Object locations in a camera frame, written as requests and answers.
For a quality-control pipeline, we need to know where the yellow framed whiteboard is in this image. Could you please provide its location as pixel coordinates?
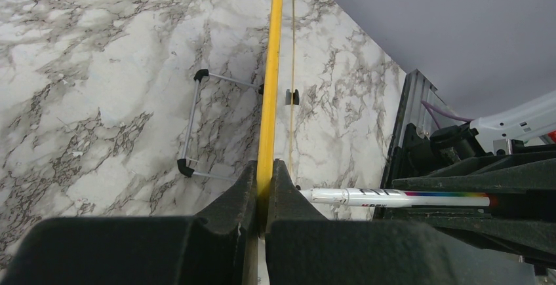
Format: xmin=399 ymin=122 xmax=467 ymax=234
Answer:
xmin=256 ymin=0 xmax=283 ymax=250

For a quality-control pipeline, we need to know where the wire whiteboard stand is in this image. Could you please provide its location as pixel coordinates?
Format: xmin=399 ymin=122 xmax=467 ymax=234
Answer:
xmin=176 ymin=69 xmax=300 ymax=183

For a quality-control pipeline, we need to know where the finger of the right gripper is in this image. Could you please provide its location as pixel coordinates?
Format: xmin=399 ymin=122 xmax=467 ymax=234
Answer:
xmin=391 ymin=151 xmax=555 ymax=194
xmin=373 ymin=208 xmax=555 ymax=269

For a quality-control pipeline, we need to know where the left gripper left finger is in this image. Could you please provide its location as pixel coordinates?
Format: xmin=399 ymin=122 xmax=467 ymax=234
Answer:
xmin=2 ymin=161 xmax=258 ymax=284

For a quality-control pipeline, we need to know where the white whiteboard marker pen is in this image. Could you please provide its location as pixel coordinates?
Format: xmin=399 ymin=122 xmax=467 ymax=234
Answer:
xmin=299 ymin=188 xmax=496 ymax=208

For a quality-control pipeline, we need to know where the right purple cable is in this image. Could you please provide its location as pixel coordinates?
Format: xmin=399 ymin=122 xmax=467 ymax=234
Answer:
xmin=420 ymin=100 xmax=474 ymax=130

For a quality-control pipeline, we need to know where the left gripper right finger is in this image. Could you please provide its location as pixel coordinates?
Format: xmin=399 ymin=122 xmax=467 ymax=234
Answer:
xmin=265 ymin=160 xmax=458 ymax=284

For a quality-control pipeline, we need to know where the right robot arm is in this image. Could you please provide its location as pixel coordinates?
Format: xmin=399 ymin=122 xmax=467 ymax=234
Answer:
xmin=374 ymin=93 xmax=555 ymax=269

